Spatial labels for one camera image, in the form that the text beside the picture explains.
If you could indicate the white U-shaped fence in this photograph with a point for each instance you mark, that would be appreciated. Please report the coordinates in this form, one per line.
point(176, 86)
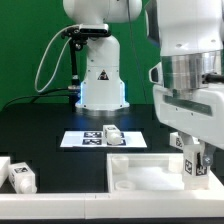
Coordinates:
point(118, 204)

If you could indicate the black camera on stand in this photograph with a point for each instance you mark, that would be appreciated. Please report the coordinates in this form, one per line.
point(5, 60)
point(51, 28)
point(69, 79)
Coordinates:
point(78, 36)

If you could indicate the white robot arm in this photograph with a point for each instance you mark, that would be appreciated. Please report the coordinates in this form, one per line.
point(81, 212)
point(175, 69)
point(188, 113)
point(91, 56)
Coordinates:
point(188, 81)

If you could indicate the white square tabletop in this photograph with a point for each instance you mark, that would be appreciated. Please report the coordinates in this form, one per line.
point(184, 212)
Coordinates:
point(145, 172)

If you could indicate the white tag paper sheet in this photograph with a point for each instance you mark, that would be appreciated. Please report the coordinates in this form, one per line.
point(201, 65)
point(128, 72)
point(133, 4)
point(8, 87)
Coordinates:
point(92, 139)

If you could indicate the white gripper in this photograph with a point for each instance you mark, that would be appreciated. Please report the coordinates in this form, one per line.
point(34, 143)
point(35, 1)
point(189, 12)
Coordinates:
point(201, 117)

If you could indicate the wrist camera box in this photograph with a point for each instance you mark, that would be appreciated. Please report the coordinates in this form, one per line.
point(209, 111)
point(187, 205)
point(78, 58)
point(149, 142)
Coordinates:
point(156, 74)

